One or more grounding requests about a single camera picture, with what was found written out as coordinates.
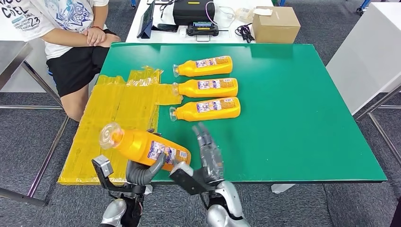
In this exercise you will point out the brown cardboard box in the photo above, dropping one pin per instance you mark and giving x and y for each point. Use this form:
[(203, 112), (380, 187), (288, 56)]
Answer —
[(275, 29)]

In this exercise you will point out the yellow taped cardboard mat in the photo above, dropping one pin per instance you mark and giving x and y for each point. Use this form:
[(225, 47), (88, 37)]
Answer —
[(103, 125)]

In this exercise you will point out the tablet in dark folio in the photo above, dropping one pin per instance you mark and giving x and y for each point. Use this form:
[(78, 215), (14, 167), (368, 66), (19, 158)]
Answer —
[(145, 22)]

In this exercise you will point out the person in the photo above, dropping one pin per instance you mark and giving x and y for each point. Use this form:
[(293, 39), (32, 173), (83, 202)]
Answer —
[(62, 31)]

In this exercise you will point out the black smartphone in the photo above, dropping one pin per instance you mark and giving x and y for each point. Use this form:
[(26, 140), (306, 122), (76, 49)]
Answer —
[(165, 27)]

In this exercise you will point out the person's left forearm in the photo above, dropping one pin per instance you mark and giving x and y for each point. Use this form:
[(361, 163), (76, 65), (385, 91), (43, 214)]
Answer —
[(101, 14)]

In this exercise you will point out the white desk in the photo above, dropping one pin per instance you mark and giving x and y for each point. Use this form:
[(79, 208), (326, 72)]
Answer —
[(225, 34)]

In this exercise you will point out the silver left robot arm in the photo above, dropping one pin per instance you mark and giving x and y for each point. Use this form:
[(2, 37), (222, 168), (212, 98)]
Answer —
[(114, 213)]

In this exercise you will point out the black case with yellow stripe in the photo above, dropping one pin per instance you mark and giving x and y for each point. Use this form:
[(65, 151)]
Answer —
[(193, 12)]

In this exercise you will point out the metal table frame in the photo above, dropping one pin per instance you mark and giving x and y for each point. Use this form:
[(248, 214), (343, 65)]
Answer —
[(376, 103)]

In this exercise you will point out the black handheld device with screen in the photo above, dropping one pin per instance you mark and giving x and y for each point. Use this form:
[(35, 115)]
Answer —
[(202, 29)]

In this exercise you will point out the orange detergent bottle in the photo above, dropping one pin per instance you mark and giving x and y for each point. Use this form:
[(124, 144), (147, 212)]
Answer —
[(137, 145), (206, 114), (206, 91), (203, 70)]

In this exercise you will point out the person's left hand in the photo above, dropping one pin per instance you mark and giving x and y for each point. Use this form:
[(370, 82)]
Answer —
[(94, 37)]

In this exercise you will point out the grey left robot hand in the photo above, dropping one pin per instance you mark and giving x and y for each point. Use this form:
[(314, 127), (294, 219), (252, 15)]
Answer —
[(141, 175)]

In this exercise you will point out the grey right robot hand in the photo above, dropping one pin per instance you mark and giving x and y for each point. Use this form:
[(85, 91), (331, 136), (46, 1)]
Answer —
[(211, 163)]

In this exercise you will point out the white table foot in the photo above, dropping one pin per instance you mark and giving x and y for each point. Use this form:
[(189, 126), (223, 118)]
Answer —
[(144, 189), (282, 188)]

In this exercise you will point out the person's right forearm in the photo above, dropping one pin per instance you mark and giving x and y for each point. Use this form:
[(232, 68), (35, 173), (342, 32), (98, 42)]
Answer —
[(62, 38)]

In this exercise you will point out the steel table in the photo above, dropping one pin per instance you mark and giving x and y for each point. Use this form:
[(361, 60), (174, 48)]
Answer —
[(12, 56)]

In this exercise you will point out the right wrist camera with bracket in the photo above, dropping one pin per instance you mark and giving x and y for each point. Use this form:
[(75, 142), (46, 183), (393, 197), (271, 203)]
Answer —
[(191, 183)]

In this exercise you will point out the blue cart frame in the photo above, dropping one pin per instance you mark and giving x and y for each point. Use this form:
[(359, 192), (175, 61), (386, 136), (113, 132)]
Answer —
[(363, 4)]

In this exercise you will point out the white paper sheet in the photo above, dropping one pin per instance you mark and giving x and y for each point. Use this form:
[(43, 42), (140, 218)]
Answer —
[(262, 11)]

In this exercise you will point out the small white adapter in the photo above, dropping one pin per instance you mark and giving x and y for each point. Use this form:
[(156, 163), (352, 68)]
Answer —
[(183, 30)]

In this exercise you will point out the clear plastic bag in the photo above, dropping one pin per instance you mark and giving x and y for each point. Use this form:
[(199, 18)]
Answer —
[(244, 14)]

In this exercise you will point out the person's right hand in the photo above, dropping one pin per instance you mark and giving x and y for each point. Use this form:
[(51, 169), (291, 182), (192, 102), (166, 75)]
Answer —
[(112, 40)]

